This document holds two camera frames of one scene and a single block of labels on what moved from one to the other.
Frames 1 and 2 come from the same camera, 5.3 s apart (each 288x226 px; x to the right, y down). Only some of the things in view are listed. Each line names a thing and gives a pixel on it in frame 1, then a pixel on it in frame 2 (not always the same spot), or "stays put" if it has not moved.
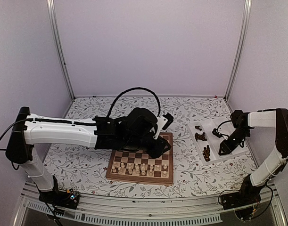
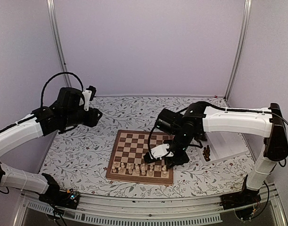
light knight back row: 120,170 stays put
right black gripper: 227,147 to 183,158
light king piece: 143,171 stays put
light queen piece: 137,170 stays put
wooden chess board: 140,167 stays put
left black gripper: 158,150 to 93,120
